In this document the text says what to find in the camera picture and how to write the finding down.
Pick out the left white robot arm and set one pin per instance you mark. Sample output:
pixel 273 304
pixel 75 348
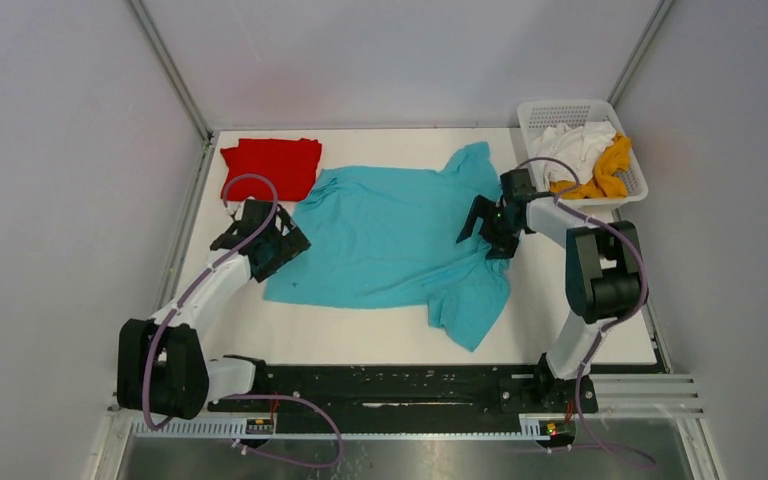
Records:
pixel 162 369

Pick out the folded red t-shirt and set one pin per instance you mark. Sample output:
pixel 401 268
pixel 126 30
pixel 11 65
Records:
pixel 289 165

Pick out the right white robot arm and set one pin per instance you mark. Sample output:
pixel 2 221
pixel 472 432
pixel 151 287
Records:
pixel 605 281

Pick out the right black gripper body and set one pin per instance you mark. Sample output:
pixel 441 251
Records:
pixel 494 221

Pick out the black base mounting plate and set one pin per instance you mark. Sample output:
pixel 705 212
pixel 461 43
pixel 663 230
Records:
pixel 494 388

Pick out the white plastic laundry basket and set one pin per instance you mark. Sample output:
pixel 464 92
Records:
pixel 535 116

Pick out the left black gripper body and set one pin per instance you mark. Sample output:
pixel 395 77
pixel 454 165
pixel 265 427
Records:
pixel 283 248

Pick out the teal t-shirt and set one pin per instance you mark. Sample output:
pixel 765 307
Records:
pixel 387 237

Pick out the white crumpled t-shirt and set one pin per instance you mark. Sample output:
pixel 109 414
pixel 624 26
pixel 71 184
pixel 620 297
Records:
pixel 579 148

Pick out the white slotted cable duct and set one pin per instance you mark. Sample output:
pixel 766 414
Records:
pixel 523 428

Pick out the yellow crumpled t-shirt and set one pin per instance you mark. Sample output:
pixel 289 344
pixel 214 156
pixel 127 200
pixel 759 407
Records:
pixel 605 182

